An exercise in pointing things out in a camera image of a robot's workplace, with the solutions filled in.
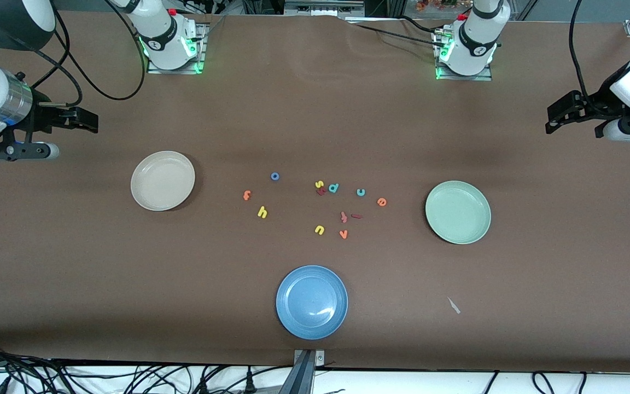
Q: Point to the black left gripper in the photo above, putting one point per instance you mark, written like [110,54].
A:
[595,105]

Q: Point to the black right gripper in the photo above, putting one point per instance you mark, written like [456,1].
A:
[43,119]

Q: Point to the yellow foam letter h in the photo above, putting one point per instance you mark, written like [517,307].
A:
[262,212]

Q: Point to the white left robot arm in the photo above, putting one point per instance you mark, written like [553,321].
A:
[476,44]

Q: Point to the beige brown plate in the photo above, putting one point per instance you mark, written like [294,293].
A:
[162,181]

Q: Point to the light green plate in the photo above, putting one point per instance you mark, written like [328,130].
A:
[458,212]

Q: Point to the orange decoration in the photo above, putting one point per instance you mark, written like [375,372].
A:
[435,5]

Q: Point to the white paper scrap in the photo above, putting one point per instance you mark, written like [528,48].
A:
[453,305]

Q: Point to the teal foam letter p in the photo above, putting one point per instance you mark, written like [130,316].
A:
[333,188]

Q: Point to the grey metal box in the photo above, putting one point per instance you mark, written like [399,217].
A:
[323,7]

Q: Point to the blue plate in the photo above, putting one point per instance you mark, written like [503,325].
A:
[311,302]

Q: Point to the black power plug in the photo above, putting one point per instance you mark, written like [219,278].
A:
[249,383]
[203,386]

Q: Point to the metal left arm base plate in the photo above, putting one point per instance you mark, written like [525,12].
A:
[460,77]

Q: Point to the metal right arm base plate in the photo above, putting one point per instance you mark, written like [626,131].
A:
[197,49]

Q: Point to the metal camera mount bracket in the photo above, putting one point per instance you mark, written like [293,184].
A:
[307,372]

